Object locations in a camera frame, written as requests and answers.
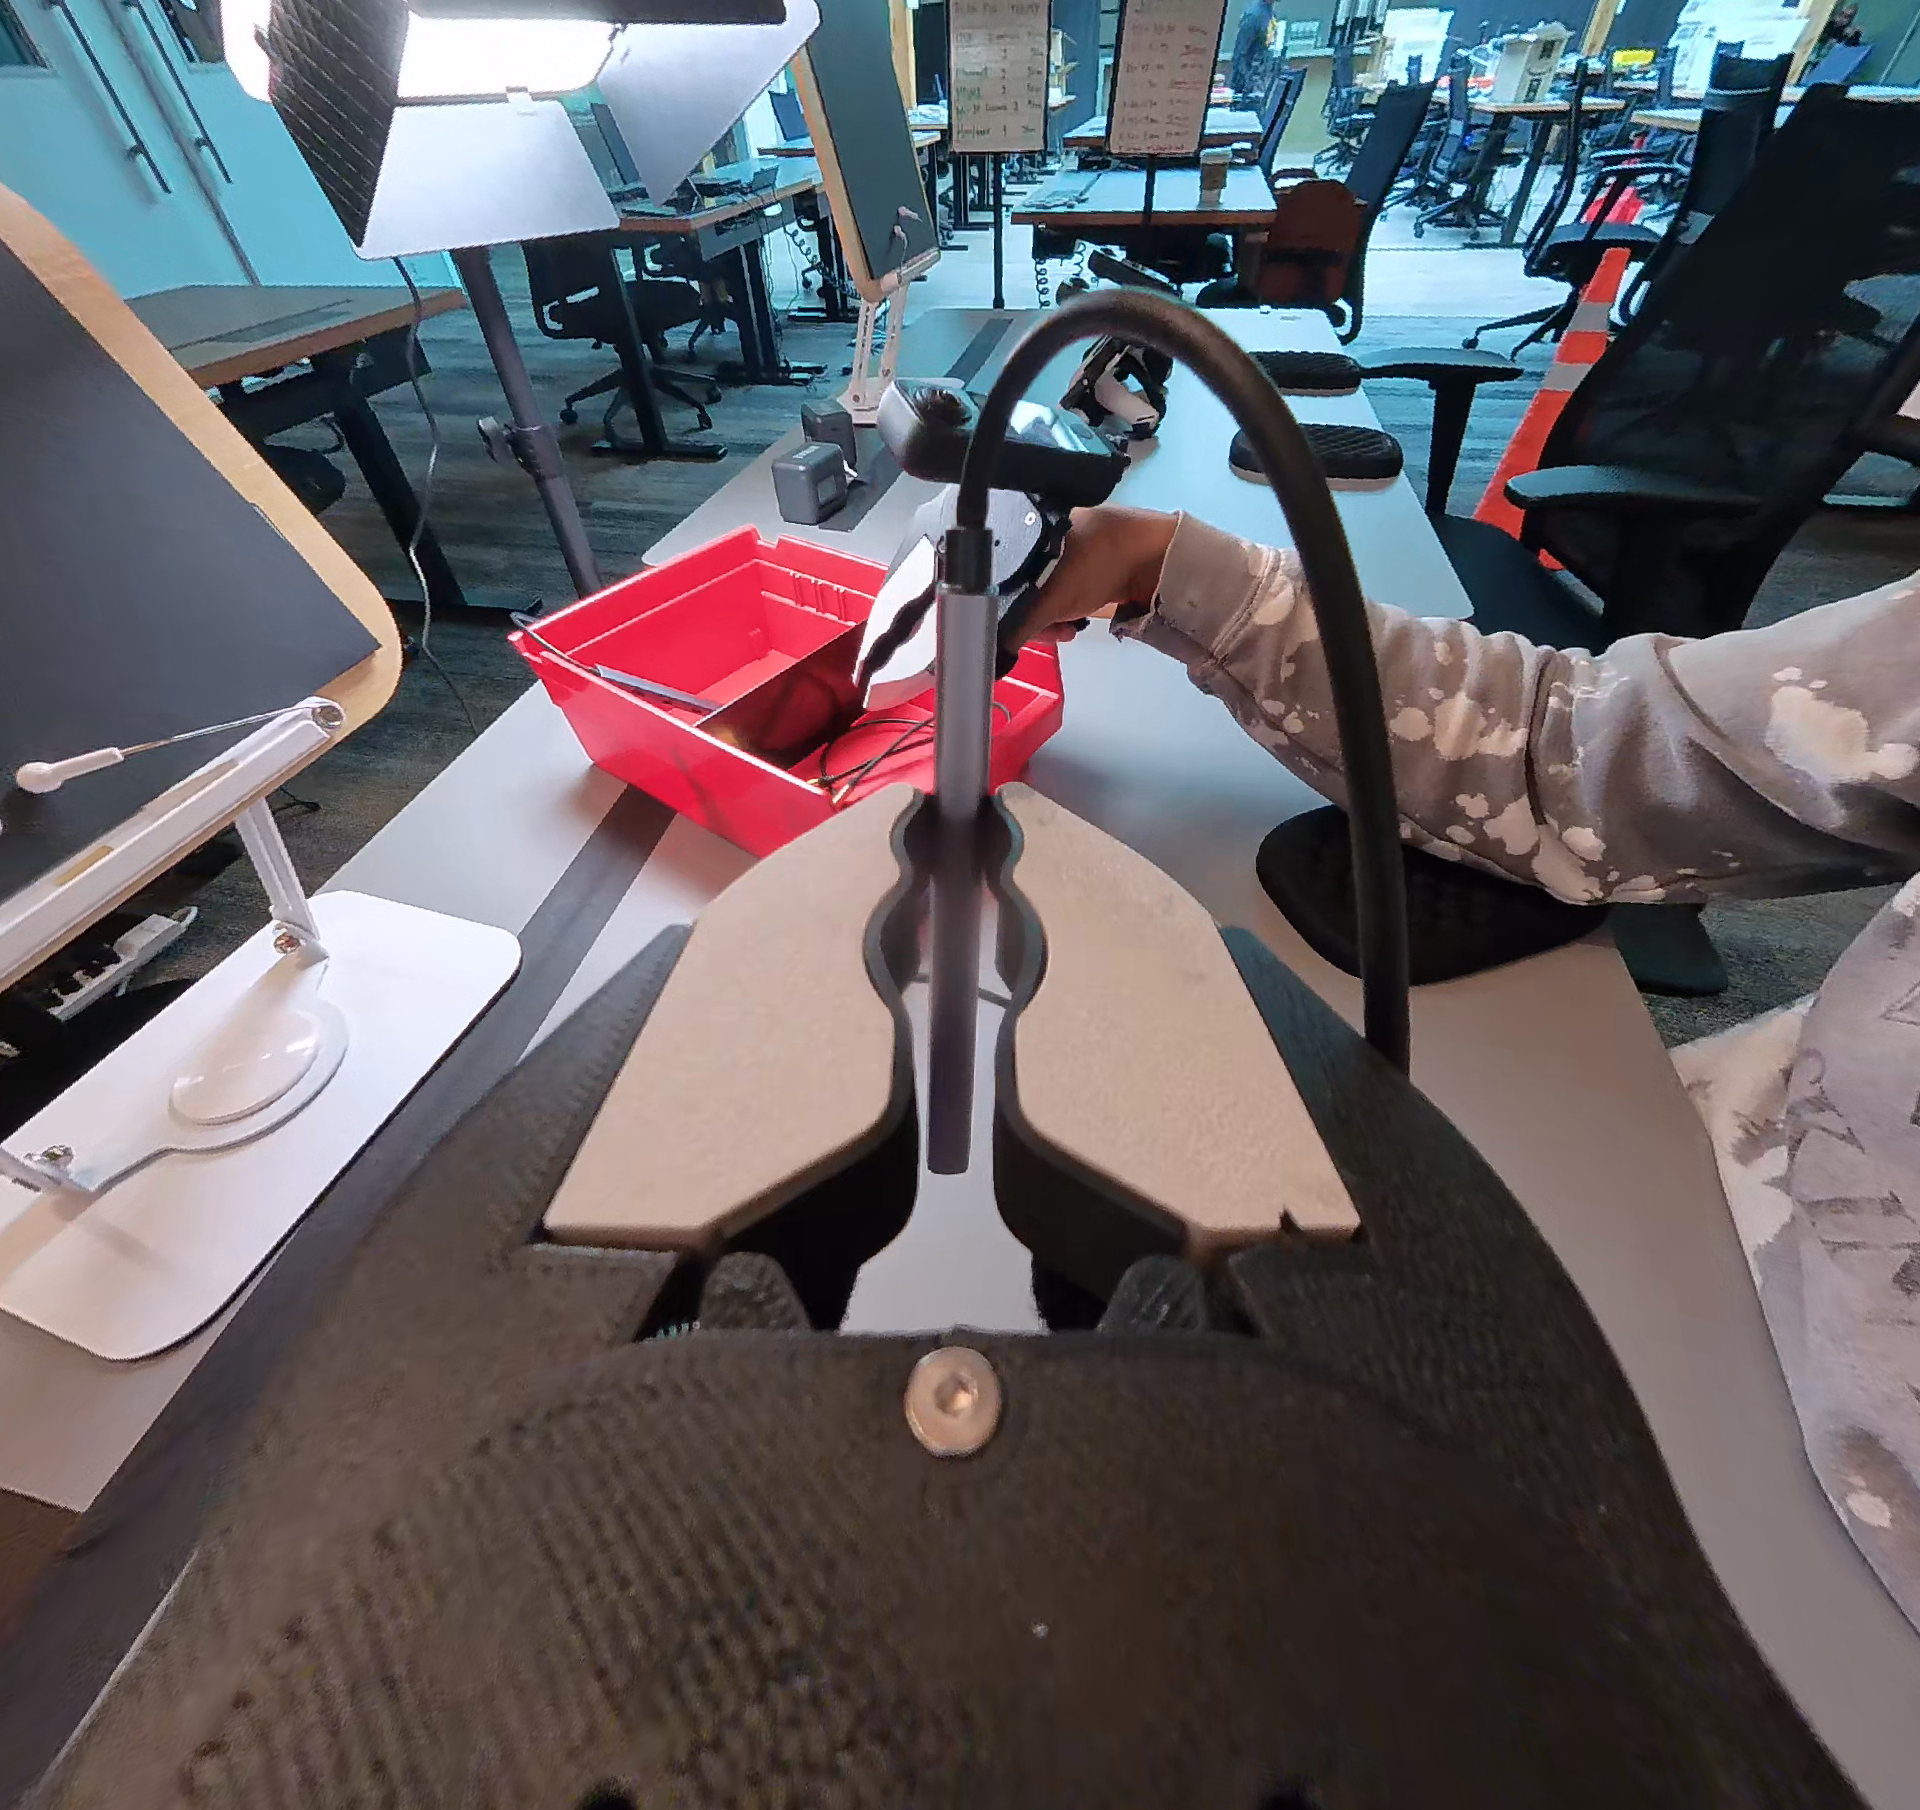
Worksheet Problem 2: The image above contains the person's right hand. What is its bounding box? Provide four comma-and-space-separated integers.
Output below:
1032, 504, 1185, 644

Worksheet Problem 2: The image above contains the white black hand-held device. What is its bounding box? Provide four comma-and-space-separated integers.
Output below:
1065, 337, 1177, 445

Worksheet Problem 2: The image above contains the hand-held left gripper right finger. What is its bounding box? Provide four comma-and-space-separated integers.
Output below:
987, 781, 1364, 1263

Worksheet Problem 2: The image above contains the white power strip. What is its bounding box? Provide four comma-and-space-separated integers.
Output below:
46, 910, 201, 1020

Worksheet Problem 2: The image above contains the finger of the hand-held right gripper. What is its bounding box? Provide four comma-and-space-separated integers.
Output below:
883, 599, 945, 717
849, 536, 942, 691

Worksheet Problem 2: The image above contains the grey cube camera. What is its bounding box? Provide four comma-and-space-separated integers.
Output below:
772, 439, 862, 532

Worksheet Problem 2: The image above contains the black honeycomb pad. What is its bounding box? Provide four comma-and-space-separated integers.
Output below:
1257, 805, 1622, 987

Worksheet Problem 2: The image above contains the black chair armrest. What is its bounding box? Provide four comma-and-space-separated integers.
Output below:
1611, 910, 1731, 996

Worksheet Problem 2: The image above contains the whiteboard on stand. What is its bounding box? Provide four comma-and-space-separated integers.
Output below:
945, 0, 1053, 155
1109, 0, 1235, 159

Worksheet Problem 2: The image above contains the studio light on stand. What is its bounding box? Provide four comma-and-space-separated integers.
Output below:
211, 0, 823, 604

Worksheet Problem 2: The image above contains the wooden top desk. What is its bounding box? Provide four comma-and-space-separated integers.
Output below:
615, 161, 831, 387
127, 284, 467, 611

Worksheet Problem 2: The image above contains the person's right forearm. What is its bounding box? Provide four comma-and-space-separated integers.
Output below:
1121, 513, 1920, 912

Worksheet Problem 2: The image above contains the grey top desk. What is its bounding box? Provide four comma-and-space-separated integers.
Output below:
1012, 164, 1281, 313

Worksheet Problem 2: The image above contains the brown chair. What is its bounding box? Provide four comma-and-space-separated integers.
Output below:
1245, 179, 1369, 341

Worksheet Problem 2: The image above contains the orange traffic cone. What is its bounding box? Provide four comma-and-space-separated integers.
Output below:
1474, 246, 1634, 567

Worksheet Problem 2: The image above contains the black bin divider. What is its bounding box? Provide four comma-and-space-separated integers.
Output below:
703, 631, 902, 773

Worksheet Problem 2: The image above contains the red plastic bin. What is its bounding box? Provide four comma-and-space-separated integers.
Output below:
512, 524, 1068, 860

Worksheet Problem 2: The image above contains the person's torso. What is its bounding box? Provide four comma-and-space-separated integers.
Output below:
1670, 871, 1920, 1640

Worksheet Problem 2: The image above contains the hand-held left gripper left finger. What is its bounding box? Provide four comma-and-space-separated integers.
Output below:
540, 785, 923, 1253

